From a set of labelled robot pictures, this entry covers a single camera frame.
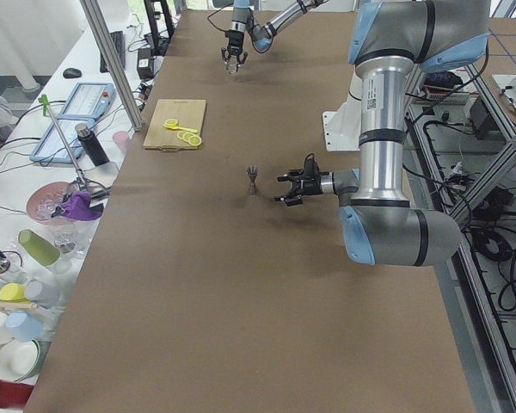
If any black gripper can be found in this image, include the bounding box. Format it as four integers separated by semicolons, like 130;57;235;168
221;29;248;65
273;153;322;206

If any clear glass measuring cup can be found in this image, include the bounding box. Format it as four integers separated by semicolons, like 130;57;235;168
225;60;238;74

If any steel jigger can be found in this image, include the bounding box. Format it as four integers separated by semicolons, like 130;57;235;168
246;165;259;194

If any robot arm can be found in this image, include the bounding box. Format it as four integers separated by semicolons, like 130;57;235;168
213;0;324;74
281;1;490;267

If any pink cup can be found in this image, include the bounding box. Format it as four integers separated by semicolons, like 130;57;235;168
112;131;130;155

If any green cup lying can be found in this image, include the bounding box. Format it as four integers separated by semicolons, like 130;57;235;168
18;229;60;267

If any yellow cup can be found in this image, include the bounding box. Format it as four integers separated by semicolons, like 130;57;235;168
0;283;28;303

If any light blue cup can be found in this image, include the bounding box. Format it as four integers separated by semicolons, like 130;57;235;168
5;311;44;342

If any wooden cutting board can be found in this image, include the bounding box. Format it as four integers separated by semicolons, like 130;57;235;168
143;98;206;151

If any lemon slice outer end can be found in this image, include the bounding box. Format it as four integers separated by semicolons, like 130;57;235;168
187;135;202;146

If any black keyboard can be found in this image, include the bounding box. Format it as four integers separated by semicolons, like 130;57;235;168
99;30;126;73

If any black computer mouse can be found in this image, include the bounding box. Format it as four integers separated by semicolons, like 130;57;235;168
62;67;82;79

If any black water bottle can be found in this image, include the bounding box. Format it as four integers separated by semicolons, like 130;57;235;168
75;122;109;167

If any purple cloth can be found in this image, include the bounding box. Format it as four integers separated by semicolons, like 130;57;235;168
59;191;104;221

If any pink bowl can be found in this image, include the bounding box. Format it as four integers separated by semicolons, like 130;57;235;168
26;182;77;225

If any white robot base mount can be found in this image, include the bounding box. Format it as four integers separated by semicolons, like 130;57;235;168
322;94;361;151

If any aluminium frame post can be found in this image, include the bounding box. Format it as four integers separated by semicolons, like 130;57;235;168
80;0;144;132

